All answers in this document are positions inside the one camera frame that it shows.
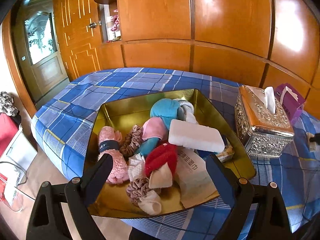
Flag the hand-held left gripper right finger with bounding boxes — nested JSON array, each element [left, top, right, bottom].
[[205, 154, 293, 240]]

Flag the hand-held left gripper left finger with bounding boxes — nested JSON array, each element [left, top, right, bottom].
[[26, 153, 114, 240]]

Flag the pink fluffy sock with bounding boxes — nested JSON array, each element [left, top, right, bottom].
[[97, 126, 130, 184]]

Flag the wet wipes packet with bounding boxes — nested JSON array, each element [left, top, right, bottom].
[[172, 150, 220, 208]]

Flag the white embossed paper towel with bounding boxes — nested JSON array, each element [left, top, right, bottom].
[[128, 154, 147, 183]]

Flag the dark brown scrunchie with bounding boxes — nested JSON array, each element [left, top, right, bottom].
[[119, 125, 143, 158]]

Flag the mauve satin scrunchie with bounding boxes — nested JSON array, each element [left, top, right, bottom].
[[126, 177, 152, 207]]

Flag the white foam block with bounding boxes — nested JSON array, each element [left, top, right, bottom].
[[168, 119, 225, 153]]

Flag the red snowman sock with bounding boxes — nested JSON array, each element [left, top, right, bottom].
[[144, 142, 178, 189]]

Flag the white and pink sock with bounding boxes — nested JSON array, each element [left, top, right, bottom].
[[139, 190, 163, 215]]

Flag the white knit sock teal band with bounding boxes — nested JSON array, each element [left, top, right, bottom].
[[175, 98, 199, 125]]

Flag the gold metal tin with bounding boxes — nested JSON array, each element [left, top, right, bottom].
[[84, 88, 257, 217]]

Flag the teal and pink sock bundle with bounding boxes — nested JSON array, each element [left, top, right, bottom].
[[137, 98, 187, 158]]

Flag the purple carton box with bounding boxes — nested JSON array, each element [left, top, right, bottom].
[[275, 83, 307, 125]]

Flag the ornate silver tissue box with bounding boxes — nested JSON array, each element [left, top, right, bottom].
[[234, 85, 295, 158]]

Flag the white facial tissue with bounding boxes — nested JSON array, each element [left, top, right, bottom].
[[264, 86, 277, 114]]

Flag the blue plaid bed sheet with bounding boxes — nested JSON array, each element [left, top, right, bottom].
[[30, 67, 320, 240]]

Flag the white box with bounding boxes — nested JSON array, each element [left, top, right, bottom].
[[0, 130, 38, 175]]

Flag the clear plastic container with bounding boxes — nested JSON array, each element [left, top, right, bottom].
[[0, 162, 35, 212]]

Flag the red bag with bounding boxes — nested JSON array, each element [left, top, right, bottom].
[[0, 112, 22, 155]]

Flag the leopard print cloth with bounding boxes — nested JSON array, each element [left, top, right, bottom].
[[0, 91, 19, 117]]

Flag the wooden door with brass knob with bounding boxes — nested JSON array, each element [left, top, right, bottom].
[[53, 0, 103, 82]]

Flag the glass panel door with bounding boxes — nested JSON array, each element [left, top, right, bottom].
[[15, 0, 70, 103]]

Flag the wooden wardrobe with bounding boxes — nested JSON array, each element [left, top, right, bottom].
[[96, 0, 320, 98]]

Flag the pink artificial flowers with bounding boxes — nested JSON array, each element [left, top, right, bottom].
[[111, 9, 120, 32]]

